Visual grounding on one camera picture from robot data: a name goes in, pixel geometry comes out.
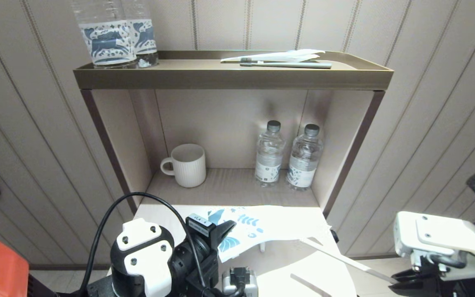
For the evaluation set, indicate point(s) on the white paper wrapper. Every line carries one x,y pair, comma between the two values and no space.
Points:
287,55

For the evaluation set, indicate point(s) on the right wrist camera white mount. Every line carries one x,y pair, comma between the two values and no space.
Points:
439,235

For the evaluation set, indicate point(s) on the white ribbed mug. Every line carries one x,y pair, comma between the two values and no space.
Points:
188,165

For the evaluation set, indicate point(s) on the pale toothbrush grey bristles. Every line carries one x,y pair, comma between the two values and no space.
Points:
344,260

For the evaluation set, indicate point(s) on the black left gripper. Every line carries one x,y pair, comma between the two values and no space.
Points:
204,255

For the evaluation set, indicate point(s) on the black table corner fitting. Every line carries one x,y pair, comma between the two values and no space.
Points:
335,236

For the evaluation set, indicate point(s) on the grey-green toothbrush dark bristles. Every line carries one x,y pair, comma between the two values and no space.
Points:
295,65

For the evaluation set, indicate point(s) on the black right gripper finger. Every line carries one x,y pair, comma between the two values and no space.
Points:
410,290
410,275

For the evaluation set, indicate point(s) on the white blue patterned pouch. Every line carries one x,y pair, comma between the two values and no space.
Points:
270,222

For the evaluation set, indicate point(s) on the small grey-cap water bottle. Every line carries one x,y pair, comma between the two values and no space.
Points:
303,169
269,165

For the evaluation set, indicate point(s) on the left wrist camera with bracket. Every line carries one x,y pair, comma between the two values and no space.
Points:
241,284

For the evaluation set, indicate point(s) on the large deer-label water bottle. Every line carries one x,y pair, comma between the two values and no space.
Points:
105,41
146,37

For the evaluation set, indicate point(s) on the brown open shelf unit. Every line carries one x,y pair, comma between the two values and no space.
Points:
229,78

